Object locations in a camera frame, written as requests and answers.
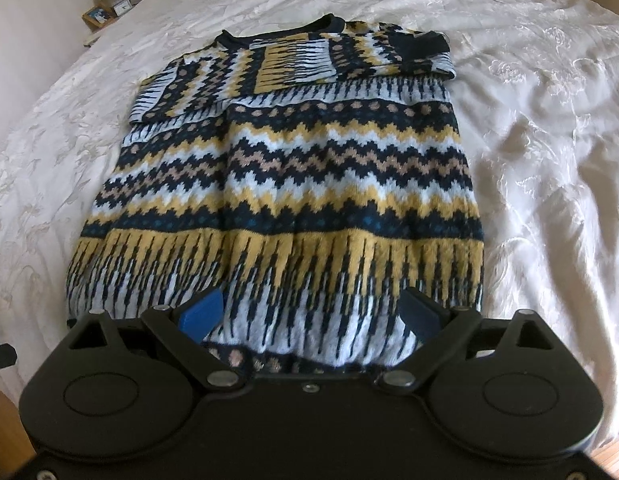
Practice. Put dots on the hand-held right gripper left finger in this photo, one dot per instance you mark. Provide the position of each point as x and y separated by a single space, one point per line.
202 315

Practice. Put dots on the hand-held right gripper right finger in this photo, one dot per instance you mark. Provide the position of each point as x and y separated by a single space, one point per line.
420 312

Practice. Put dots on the patterned knit sweater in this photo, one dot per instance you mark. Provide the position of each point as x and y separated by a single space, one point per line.
289 185

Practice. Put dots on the white bedspread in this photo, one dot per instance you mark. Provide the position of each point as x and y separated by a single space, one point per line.
539 110

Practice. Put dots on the white nightstand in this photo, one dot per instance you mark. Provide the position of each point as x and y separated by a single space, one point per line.
93 39

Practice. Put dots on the small white clock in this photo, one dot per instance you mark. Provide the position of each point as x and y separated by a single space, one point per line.
122 6

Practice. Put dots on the wooden photo frame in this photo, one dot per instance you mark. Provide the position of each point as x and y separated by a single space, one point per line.
99 16

